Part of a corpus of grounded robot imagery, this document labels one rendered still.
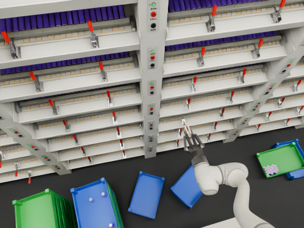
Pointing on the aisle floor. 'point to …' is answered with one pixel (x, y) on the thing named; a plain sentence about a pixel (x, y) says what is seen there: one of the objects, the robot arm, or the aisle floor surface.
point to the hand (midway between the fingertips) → (187, 130)
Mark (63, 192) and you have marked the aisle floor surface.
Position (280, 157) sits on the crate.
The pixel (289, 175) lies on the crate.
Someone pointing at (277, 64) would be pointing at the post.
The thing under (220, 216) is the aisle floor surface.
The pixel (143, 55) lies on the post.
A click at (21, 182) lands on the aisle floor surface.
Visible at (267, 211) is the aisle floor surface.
